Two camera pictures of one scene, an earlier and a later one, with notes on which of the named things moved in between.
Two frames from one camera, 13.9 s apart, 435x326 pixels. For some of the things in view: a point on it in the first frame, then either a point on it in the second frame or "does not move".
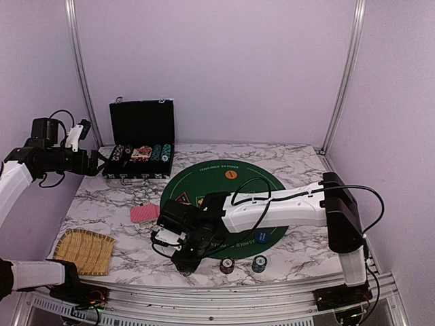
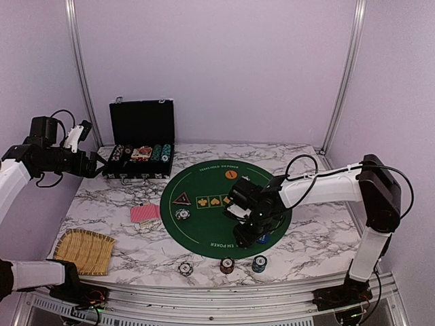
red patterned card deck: x=144 y=213 does not move
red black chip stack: x=227 y=265 does not move
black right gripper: x=189 y=265 to x=246 y=237
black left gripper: x=90 y=170 does not move
